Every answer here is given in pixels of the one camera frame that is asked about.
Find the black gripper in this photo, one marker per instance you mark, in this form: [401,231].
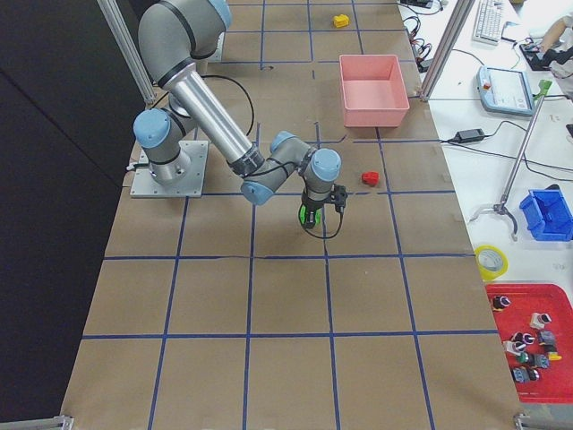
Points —
[310,210]

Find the green toy block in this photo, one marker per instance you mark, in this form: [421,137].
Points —
[308,218]

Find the red toy block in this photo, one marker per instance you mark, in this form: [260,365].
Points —
[370,178]

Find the yellow toy block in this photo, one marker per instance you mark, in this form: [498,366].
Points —
[340,21]

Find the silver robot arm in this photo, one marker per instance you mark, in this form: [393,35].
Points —
[173,36]

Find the pink plastic box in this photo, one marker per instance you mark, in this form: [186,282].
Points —
[373,91]

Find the black power adapter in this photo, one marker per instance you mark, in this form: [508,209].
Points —
[468,136]

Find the yellow tape roll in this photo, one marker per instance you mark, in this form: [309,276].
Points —
[492,262]

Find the teach pendant tablet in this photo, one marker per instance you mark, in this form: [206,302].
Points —
[504,91]

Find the blue storage bin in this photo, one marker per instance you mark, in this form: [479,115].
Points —
[547,214]

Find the red plastic tray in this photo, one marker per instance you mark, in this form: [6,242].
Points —
[534,321]

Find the white keyboard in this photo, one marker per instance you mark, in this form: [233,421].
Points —
[488,22]

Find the long reach grabber tool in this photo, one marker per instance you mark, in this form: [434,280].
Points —
[499,207]

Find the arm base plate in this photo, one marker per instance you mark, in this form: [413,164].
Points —
[216,57]
[183,177]

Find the aluminium frame post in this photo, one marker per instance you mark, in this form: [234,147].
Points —
[448,40]

